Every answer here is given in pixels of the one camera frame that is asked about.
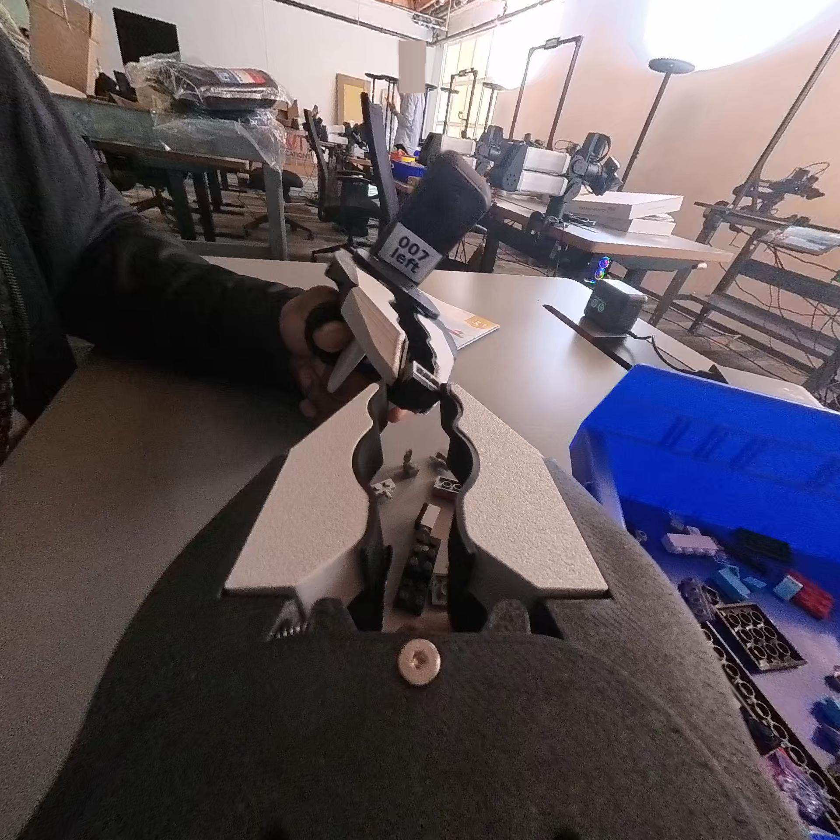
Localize white flat box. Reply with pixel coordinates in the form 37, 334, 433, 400
604, 217, 677, 237
567, 190, 685, 221

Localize cluttered background table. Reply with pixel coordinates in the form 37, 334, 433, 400
56, 52, 293, 260

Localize pile of mixed toy bricks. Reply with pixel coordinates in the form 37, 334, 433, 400
633, 512, 840, 834

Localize black floor lamp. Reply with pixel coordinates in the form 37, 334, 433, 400
617, 58, 697, 191

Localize black and white brick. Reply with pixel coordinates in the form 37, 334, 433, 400
394, 525, 442, 616

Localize grey desk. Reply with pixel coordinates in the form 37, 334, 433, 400
0, 256, 821, 840

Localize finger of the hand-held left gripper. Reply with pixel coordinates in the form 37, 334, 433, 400
392, 295, 460, 385
340, 287, 411, 387

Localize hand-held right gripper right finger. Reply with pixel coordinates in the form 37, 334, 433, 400
438, 385, 609, 603

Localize black cube device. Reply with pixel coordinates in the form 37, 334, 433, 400
583, 279, 647, 336

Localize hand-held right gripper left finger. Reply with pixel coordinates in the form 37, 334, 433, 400
223, 382, 392, 611

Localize large blue plastic bin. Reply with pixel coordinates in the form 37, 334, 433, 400
569, 364, 840, 840

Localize white and yellow card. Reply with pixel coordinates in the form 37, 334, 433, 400
436, 302, 500, 350

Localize small toy brick assembly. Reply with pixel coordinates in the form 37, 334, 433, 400
386, 364, 442, 414

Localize black cable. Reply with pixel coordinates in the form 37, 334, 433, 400
626, 331, 729, 385

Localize black flat plate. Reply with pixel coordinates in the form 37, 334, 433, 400
543, 303, 641, 370

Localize person's left forearm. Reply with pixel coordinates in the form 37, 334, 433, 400
0, 39, 309, 421

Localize black office chair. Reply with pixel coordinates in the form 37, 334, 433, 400
302, 108, 388, 237

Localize person's left hand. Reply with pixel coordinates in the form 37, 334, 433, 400
279, 287, 406, 424

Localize metal equipment rack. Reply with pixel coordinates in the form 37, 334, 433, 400
689, 167, 840, 395

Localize black stand pole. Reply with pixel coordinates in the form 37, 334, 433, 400
735, 26, 840, 217

